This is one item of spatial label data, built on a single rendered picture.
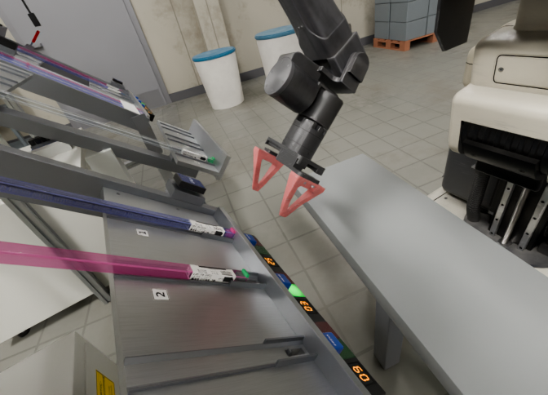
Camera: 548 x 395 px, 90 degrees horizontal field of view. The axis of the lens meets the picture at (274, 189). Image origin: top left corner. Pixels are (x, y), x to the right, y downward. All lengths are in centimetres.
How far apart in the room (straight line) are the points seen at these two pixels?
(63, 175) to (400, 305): 54
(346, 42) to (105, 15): 401
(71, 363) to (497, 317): 67
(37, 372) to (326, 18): 71
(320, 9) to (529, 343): 53
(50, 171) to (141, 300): 25
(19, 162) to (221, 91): 307
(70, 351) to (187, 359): 40
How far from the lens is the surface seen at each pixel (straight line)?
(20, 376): 68
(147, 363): 25
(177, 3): 438
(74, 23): 441
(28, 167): 47
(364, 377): 41
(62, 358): 65
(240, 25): 449
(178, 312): 29
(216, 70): 337
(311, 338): 35
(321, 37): 45
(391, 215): 66
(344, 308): 121
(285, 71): 41
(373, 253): 58
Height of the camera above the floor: 104
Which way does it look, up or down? 35 degrees down
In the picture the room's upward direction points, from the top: 14 degrees counter-clockwise
